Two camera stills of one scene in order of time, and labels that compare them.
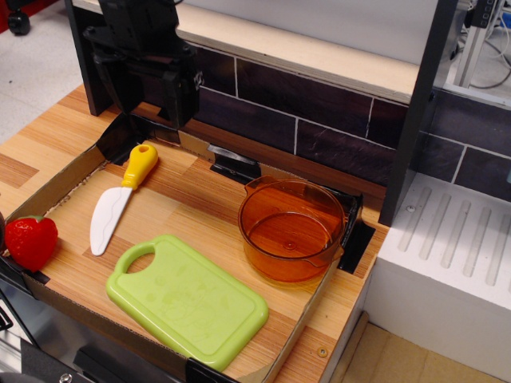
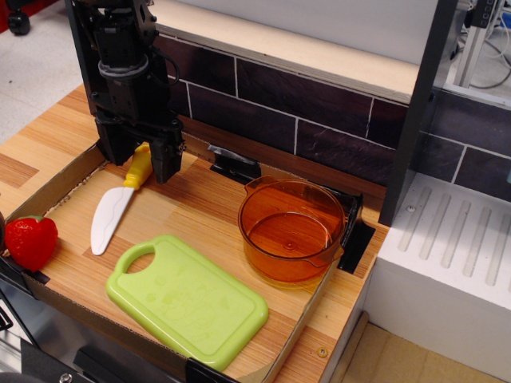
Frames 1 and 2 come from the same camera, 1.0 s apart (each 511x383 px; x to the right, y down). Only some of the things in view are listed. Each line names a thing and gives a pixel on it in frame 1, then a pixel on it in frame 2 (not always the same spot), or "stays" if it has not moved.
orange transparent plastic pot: (290, 231) stays
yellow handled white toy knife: (109, 207) stays
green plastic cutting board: (186, 301) stays
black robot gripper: (139, 29) -> (136, 109)
